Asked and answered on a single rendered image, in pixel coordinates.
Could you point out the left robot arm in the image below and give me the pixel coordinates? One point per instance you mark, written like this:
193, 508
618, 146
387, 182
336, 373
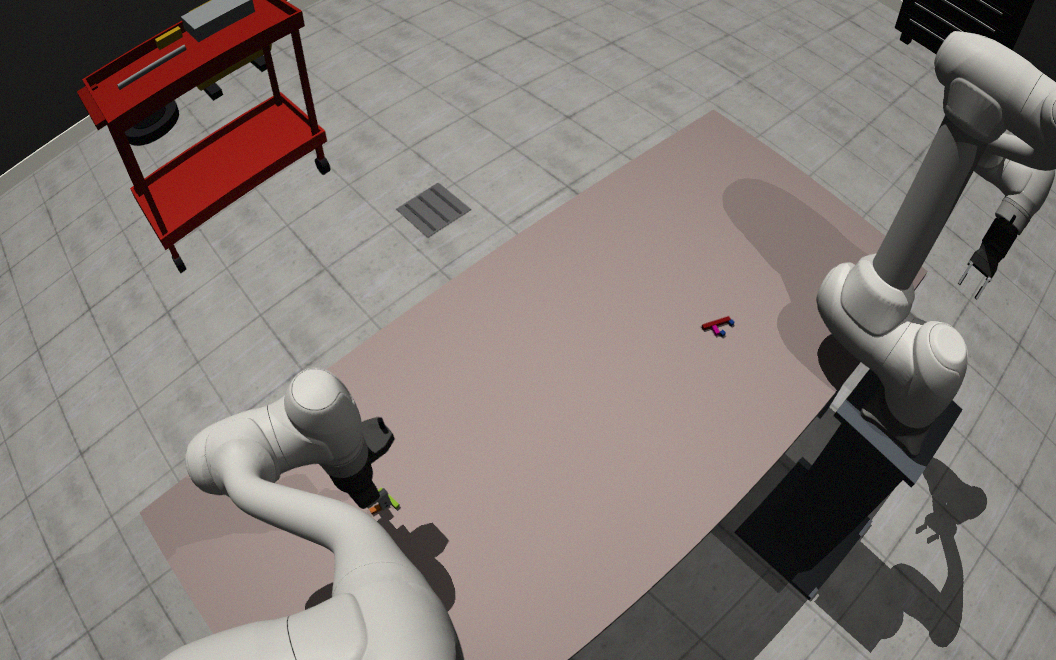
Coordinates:
387, 609

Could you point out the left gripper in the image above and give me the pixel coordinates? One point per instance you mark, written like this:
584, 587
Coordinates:
348, 478

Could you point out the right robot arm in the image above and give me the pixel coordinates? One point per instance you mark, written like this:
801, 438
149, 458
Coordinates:
867, 306

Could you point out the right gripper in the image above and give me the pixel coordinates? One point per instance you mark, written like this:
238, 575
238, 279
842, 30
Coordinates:
998, 240

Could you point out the dark red rod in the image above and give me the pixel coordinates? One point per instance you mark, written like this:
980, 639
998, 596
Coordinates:
716, 322

